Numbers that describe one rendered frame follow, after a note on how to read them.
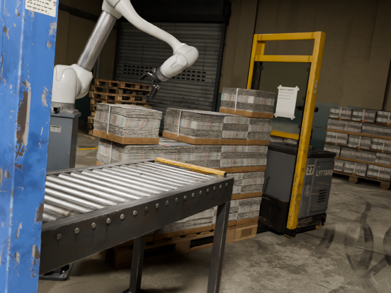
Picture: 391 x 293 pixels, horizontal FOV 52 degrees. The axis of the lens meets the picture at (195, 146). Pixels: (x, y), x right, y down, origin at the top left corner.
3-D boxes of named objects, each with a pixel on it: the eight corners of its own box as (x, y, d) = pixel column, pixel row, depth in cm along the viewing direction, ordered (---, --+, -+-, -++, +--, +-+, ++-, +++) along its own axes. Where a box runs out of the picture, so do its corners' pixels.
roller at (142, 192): (75, 181, 181) (75, 170, 180) (161, 205, 158) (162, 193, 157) (66, 182, 176) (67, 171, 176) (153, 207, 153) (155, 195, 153)
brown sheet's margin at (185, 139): (162, 136, 321) (162, 131, 320) (188, 136, 341) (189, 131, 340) (194, 144, 294) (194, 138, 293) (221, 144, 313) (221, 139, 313)
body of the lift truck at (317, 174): (240, 214, 429) (250, 140, 419) (272, 209, 465) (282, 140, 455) (295, 236, 378) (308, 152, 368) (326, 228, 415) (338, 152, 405)
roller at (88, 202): (24, 189, 158) (25, 177, 158) (116, 219, 135) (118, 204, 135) (13, 190, 154) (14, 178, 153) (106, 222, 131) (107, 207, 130)
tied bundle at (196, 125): (161, 137, 321) (164, 108, 318) (188, 138, 341) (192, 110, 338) (193, 145, 294) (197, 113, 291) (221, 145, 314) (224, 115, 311)
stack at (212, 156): (87, 248, 294) (97, 135, 284) (204, 227, 372) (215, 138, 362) (114, 269, 266) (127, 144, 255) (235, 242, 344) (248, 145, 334)
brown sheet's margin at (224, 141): (190, 136, 342) (191, 132, 341) (215, 137, 361) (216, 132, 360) (221, 144, 314) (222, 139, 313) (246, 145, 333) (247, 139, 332)
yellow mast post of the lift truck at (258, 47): (230, 206, 420) (253, 34, 398) (236, 205, 426) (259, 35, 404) (237, 208, 413) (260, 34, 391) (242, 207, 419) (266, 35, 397)
